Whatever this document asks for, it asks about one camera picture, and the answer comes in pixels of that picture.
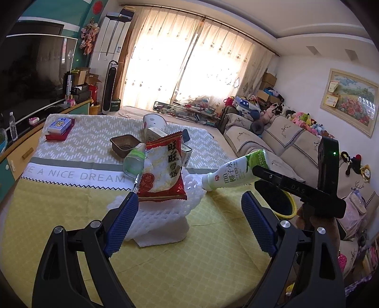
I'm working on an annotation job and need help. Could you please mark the red snack packet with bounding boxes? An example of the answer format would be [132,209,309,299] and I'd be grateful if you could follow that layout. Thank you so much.
[137,132,188,202]

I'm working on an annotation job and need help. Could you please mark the low table with clutter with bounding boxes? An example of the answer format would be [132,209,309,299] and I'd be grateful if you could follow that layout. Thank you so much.
[152,99,220,122]

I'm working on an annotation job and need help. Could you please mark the yellow lion plush toy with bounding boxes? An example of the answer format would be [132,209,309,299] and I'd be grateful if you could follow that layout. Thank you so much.
[360,164,373,182]

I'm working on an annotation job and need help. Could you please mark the person's right hand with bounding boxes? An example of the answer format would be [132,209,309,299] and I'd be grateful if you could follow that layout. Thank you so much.
[295,204,306,230]

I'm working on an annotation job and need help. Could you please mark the beige sectional sofa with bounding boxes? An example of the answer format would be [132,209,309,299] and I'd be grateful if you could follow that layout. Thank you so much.
[222,113,379,267]

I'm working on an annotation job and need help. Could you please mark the white bottle with green label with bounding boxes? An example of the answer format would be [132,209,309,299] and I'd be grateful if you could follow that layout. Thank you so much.
[201,149,274,191]

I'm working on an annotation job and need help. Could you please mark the framed flower painting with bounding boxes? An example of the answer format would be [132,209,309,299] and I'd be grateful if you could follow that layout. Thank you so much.
[320,69,379,138]

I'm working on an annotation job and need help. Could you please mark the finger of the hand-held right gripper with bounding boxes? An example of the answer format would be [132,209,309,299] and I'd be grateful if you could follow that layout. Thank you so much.
[252,165,285,191]

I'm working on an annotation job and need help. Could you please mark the small white carton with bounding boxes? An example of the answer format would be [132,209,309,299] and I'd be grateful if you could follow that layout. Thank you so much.
[145,127,170,143]

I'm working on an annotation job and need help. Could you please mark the black tower fan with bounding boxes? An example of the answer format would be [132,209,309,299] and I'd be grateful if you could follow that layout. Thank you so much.
[101,60,119,114]

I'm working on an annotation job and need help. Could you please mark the clear bottle with green label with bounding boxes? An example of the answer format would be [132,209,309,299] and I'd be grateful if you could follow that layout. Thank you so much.
[123,143,147,178]

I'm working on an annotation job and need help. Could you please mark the long beige carton box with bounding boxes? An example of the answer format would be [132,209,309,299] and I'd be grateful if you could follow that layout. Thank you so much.
[177,129,193,170]

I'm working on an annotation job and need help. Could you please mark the stack of cardboard boxes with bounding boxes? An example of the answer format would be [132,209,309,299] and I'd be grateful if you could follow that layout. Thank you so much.
[256,72,278,103]

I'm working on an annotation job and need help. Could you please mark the cream sheer curtains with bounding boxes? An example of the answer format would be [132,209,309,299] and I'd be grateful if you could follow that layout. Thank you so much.
[120,6,274,110]

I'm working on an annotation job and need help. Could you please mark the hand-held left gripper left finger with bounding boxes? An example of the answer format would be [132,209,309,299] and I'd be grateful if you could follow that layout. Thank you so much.
[32,192,140,308]

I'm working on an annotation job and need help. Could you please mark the white standing air conditioner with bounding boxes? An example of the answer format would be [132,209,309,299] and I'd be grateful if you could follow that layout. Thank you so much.
[90,12,132,104]

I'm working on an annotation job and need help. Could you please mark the white foam net wrap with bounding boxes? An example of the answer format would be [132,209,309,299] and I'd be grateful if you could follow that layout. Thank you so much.
[107,170,208,248]

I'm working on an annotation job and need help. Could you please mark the open cardboard boxes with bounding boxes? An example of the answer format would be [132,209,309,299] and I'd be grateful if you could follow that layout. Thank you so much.
[72,68,100,87]

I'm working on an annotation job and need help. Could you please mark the blue white star bag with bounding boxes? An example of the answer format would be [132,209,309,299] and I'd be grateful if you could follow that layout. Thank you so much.
[232,97,253,115]

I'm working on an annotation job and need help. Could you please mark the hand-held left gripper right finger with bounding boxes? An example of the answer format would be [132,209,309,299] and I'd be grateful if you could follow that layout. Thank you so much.
[241,190,347,308]

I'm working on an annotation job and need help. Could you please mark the blue card box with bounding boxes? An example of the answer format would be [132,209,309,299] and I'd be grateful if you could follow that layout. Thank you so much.
[47,117,74,134]

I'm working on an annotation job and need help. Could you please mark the large black television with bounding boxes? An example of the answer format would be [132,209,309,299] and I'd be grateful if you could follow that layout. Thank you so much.
[0,34,78,125]

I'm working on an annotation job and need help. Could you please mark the artificial flower decoration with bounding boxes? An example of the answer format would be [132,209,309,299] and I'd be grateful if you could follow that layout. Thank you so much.
[79,18,99,55]

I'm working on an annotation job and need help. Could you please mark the trash bin with yellow rim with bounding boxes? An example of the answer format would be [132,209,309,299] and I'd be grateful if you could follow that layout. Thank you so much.
[254,181,298,220]

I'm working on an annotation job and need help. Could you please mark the pink backpack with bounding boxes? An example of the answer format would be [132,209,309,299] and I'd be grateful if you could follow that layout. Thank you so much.
[340,190,377,241]

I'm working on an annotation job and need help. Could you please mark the clear water bottle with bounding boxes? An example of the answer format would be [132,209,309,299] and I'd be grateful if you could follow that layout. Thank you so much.
[8,112,18,141]

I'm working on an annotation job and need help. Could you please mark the yellow green television cabinet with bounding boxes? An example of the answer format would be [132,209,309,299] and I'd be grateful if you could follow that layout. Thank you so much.
[0,99,91,193]

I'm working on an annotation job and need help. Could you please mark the black mouse plush toy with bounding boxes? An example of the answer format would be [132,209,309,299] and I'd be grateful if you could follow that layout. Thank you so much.
[340,151,362,176]

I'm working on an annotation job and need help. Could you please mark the flat red box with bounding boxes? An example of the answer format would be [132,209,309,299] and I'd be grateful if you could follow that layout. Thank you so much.
[45,124,75,141]

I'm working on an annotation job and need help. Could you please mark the yellow white printed tablecloth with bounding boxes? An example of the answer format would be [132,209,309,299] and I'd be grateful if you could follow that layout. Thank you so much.
[0,114,285,308]

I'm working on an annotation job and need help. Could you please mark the pile of plush toys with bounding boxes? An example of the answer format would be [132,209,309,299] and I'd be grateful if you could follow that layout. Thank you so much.
[261,102,335,138]

